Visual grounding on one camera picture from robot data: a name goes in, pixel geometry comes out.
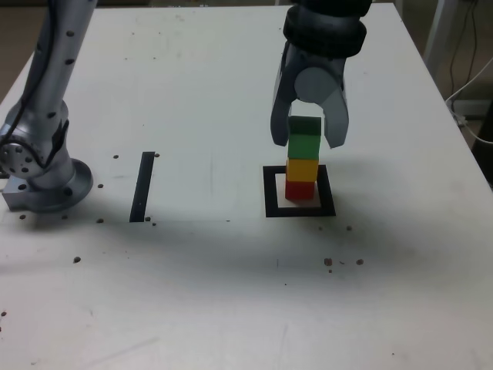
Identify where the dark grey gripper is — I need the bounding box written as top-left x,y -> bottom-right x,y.
269,42 -> 350,150

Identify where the green cube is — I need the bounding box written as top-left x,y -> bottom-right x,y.
287,116 -> 323,160

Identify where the yellow cube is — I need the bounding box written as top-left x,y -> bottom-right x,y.
285,157 -> 320,183

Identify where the red cube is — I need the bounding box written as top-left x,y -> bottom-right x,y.
284,180 -> 317,201

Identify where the black tape square outline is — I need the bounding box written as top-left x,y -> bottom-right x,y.
263,164 -> 337,218

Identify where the black tape strip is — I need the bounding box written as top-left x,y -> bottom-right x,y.
129,151 -> 156,224

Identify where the white metal frame leg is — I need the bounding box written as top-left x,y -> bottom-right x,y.
423,0 -> 452,66

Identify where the white cable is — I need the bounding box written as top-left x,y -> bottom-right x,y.
445,57 -> 493,144

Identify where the thin black hanging cable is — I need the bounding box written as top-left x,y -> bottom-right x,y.
448,0 -> 478,99

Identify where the thin dark cable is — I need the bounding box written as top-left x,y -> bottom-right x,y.
5,0 -> 55,170

